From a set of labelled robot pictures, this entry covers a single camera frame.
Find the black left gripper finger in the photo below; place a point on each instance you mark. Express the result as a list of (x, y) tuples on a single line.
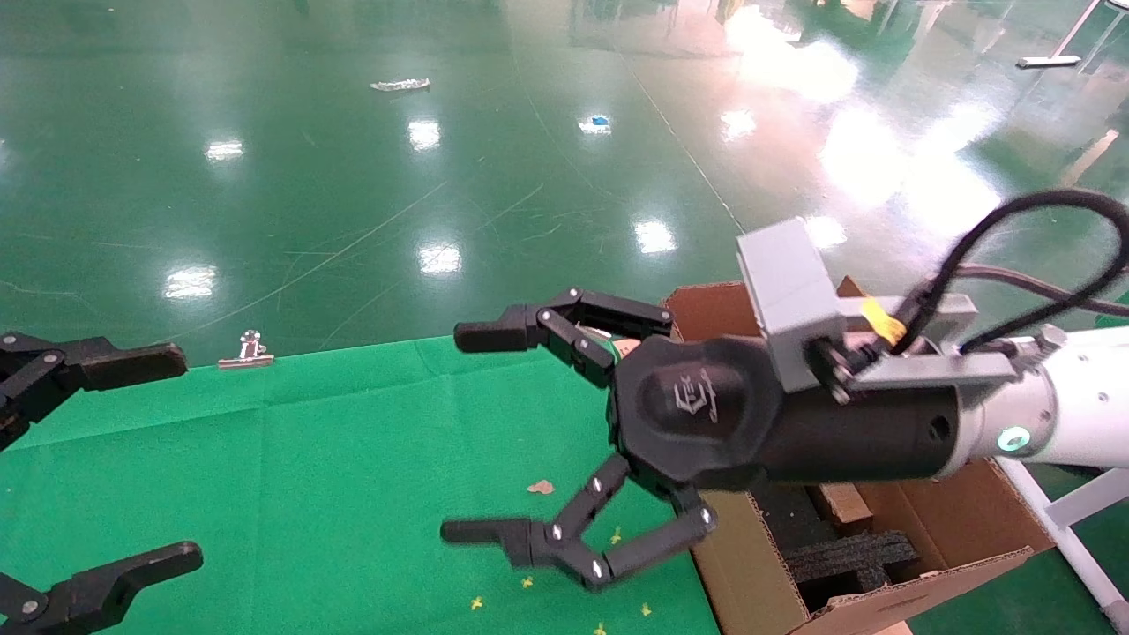
[(115, 363), (106, 586)]

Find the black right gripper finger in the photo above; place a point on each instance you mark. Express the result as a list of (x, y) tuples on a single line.
[(520, 328), (520, 536)]

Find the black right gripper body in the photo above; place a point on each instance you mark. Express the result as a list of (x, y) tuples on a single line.
[(706, 423)]

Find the small brown cardboard box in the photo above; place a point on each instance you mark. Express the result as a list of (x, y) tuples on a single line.
[(842, 504)]

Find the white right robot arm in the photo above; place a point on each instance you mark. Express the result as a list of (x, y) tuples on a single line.
[(1094, 397)]

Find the small cardboard scrap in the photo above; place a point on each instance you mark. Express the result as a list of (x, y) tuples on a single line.
[(541, 487)]

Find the large open brown carton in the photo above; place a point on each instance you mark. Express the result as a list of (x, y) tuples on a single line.
[(953, 520)]

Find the green table cloth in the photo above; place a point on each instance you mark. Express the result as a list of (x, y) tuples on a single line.
[(353, 459)]

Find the black foam insert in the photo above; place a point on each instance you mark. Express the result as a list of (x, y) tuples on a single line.
[(847, 560)]

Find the white floor mop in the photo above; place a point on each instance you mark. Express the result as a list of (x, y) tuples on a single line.
[(1048, 62)]

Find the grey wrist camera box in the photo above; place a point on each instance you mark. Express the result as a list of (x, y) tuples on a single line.
[(785, 291)]

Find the silver camera mount bracket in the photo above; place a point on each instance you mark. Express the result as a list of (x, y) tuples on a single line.
[(935, 370)]

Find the white table frame pipe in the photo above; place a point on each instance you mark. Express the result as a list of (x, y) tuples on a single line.
[(1089, 501)]

